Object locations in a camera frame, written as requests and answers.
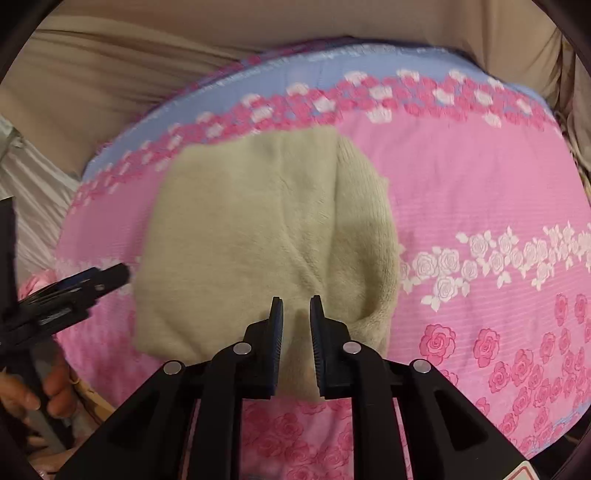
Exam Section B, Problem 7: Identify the pink floral bedsheet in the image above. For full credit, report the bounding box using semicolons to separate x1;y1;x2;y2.
21;41;591;480

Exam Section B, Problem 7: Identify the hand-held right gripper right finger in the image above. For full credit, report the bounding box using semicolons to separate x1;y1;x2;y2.
308;294;533;480

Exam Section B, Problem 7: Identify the beige backdrop cloth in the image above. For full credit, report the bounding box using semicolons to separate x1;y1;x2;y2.
0;0;591;174

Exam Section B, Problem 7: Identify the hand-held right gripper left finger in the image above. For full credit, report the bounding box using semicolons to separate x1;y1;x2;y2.
55;295;284;480

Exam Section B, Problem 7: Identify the white curtain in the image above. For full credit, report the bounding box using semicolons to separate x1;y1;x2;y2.
0;115;81;278

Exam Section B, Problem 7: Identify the person's left hand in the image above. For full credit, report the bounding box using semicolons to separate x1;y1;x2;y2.
0;352;75;419

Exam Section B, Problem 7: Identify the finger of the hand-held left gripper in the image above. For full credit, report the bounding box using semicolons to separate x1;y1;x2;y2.
54;262;133;297

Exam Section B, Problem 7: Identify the beige sweater with black hearts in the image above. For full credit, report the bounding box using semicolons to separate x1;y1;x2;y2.
131;126;403;403

